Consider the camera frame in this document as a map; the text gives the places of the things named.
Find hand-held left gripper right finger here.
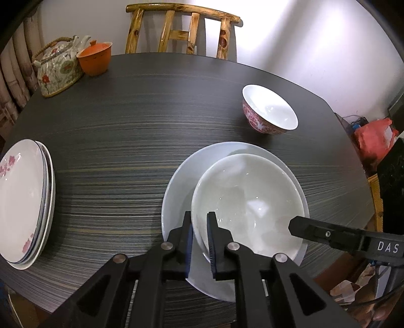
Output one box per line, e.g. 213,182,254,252
207,212,360,328

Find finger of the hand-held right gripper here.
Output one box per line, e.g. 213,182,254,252
288,215,364,253

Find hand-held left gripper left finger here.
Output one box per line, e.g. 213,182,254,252
41,211,194,328

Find large white plate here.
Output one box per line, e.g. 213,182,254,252
162,142,309,303

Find small white floral bowl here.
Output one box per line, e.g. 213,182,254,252
191,153,305,265

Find pink patterned bowl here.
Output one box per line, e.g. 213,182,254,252
242,85,299,136

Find blue-rimmed plate pink flowers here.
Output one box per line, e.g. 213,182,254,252
6,140,53,267
9,142,56,271

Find white plate pink blossom print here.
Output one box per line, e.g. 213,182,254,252
0,139,48,262

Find brown patterned cloth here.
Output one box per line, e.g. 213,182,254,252
330,265,392,319

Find red plastic bag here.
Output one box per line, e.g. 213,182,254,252
353,118,399,161

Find dark wooden side table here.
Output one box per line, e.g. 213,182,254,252
334,112,379,177

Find dark box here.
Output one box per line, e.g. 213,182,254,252
388,95,404,127

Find orange lidded tea cup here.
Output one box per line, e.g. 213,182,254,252
77,40,113,77

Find floral ceramic teapot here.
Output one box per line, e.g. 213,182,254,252
32,35,92,98

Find bamboo wooden chair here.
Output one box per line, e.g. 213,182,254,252
125,3,243,60

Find yellow wooden frame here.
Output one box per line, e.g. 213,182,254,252
367,174,384,229

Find blue cable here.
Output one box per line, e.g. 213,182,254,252
344,115,370,130

